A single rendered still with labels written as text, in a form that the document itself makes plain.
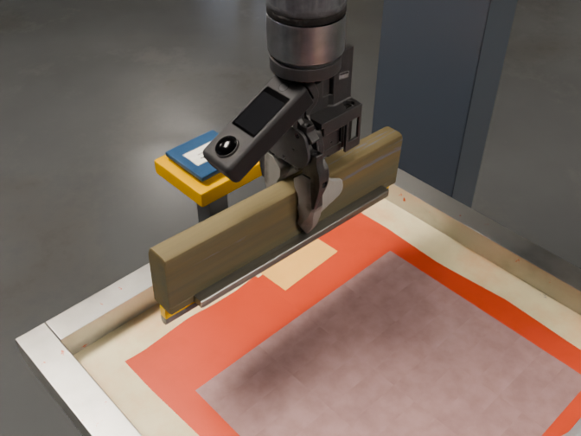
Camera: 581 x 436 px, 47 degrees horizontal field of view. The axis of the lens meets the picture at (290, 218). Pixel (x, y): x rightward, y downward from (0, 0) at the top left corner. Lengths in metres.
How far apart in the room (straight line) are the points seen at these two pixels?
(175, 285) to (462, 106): 0.70
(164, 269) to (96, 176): 2.14
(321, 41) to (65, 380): 0.45
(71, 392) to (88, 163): 2.15
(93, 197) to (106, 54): 1.22
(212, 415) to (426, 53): 0.72
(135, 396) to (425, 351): 0.34
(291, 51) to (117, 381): 0.42
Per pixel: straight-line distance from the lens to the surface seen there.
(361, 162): 0.80
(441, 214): 0.98
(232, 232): 0.69
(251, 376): 0.80
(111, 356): 0.84
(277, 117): 0.65
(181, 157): 1.10
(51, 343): 0.83
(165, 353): 0.83
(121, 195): 2.66
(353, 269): 0.92
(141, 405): 0.79
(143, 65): 3.55
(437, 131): 1.26
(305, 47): 0.63
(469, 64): 1.18
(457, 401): 0.80
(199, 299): 0.70
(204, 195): 1.05
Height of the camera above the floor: 1.60
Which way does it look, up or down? 40 degrees down
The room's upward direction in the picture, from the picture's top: straight up
